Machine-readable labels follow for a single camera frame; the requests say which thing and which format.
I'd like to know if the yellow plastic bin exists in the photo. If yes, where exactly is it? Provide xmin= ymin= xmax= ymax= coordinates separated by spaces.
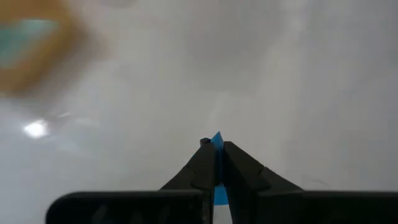
xmin=0 ymin=0 xmax=108 ymax=98

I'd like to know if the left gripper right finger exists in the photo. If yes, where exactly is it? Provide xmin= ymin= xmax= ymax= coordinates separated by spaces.
xmin=223 ymin=141 xmax=398 ymax=224

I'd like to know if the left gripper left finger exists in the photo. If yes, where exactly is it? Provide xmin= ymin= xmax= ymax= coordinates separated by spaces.
xmin=45 ymin=138 xmax=216 ymax=224

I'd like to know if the blue rectangular wooden block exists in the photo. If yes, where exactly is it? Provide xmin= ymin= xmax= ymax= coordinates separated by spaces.
xmin=210 ymin=131 xmax=230 ymax=206

